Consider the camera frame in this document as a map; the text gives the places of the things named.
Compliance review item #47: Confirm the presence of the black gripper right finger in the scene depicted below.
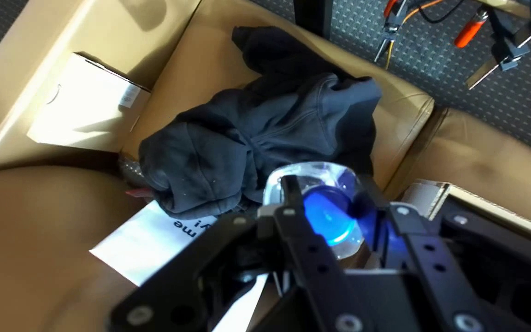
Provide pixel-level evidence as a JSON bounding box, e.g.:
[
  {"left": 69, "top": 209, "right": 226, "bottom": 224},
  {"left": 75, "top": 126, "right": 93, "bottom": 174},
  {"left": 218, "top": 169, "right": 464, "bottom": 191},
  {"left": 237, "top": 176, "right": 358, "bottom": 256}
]
[{"left": 349, "top": 174, "right": 531, "bottom": 332}]

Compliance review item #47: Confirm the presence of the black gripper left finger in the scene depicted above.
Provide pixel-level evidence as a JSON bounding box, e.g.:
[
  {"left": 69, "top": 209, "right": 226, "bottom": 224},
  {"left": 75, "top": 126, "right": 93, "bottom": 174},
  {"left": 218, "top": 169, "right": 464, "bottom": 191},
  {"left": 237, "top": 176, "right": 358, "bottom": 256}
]
[{"left": 110, "top": 173, "right": 381, "bottom": 332}]

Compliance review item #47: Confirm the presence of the clear bottle with blue label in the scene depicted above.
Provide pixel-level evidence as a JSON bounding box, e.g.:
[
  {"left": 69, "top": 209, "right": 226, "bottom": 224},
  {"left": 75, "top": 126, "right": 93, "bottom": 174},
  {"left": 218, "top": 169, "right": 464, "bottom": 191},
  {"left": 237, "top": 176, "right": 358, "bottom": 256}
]
[{"left": 263, "top": 158, "right": 373, "bottom": 261}]

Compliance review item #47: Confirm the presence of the dark grey crumpled clothing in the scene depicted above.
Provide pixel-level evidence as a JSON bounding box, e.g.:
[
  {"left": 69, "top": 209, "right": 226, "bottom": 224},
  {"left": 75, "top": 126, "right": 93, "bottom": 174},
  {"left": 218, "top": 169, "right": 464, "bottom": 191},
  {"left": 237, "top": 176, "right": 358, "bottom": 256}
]
[{"left": 139, "top": 23, "right": 384, "bottom": 217}]

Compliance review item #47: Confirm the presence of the white paper sheet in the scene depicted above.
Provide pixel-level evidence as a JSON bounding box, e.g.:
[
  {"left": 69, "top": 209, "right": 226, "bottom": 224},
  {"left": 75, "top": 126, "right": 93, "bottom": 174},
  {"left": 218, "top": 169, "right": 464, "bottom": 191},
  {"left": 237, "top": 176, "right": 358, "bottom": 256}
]
[{"left": 89, "top": 198, "right": 270, "bottom": 332}]

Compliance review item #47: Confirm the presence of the dark grey clamp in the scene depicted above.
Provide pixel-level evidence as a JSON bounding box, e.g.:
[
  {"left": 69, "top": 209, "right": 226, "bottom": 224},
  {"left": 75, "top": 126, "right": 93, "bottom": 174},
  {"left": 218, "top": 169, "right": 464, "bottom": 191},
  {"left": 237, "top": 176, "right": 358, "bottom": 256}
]
[{"left": 486, "top": 0, "right": 531, "bottom": 69}]

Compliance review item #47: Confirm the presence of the grey bar clamp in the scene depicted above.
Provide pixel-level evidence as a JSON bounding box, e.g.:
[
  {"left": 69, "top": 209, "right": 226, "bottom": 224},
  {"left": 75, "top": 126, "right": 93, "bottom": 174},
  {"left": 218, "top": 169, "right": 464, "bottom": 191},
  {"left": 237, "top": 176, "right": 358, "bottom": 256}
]
[{"left": 371, "top": 0, "right": 405, "bottom": 64}]

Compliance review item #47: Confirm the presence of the black table leg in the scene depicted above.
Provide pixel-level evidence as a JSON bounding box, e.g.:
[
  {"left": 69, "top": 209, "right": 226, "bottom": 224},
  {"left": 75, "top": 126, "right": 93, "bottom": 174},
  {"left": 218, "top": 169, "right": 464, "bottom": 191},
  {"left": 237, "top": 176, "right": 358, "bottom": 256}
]
[{"left": 292, "top": 0, "right": 336, "bottom": 38}]

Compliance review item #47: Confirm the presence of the orange handled clamp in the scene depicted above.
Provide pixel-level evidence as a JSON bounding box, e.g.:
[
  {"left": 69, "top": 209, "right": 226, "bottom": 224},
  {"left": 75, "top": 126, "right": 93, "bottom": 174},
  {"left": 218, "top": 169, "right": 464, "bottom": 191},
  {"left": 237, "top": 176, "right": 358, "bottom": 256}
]
[{"left": 453, "top": 8, "right": 502, "bottom": 91}]

